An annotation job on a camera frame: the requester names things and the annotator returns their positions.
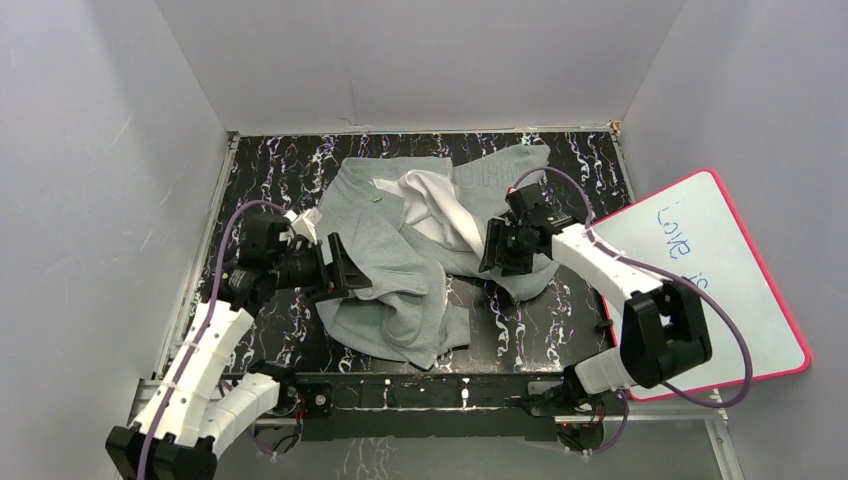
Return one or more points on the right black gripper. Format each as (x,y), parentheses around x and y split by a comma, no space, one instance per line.
(496,231)

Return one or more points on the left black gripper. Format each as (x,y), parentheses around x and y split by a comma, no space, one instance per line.
(332,266)

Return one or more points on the grey zip-up jacket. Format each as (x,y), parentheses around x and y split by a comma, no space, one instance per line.
(410,223)

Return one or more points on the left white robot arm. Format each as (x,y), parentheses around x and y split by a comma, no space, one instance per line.
(192,418)

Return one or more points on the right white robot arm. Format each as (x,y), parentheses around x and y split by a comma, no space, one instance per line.
(663,331)

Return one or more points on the pink-framed whiteboard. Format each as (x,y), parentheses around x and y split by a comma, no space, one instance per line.
(692,228)

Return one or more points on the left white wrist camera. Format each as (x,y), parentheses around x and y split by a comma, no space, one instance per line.
(302,224)

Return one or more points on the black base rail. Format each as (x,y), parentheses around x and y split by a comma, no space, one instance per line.
(528,406)

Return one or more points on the aluminium table frame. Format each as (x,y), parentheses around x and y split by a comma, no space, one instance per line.
(566,324)

